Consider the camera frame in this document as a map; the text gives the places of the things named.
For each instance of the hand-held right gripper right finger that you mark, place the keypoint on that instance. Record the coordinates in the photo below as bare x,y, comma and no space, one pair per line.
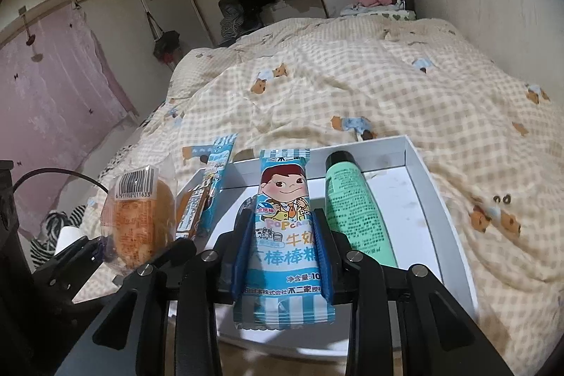
325,266

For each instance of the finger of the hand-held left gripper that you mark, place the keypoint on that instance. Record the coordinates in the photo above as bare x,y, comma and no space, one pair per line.
70,270

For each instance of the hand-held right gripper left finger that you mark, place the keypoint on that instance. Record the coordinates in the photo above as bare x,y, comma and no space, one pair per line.
240,266

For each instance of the blue striped candy packet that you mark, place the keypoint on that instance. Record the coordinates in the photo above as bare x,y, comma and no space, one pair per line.
218,169
286,226

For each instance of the green tube with black cap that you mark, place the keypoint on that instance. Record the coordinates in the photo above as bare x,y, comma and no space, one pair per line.
357,208

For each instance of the orange snack packet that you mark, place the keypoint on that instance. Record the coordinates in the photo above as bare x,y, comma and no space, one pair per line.
191,213

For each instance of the clear bread packet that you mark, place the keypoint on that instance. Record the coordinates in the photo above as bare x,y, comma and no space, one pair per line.
136,222

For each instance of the white cardboard box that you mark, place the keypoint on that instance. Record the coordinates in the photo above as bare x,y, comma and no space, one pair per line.
423,226

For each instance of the zebra striped cloth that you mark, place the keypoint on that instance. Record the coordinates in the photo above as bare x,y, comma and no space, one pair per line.
53,222

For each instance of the pink lace curtain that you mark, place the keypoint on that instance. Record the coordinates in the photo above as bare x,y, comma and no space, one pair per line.
53,94

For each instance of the black hanging bag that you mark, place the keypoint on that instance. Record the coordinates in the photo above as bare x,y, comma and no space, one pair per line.
167,45

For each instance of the folded patterned cloth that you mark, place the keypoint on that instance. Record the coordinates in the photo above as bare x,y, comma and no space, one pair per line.
379,11

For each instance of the white sliding wardrobe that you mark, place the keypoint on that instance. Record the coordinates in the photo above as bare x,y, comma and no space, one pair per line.
176,6

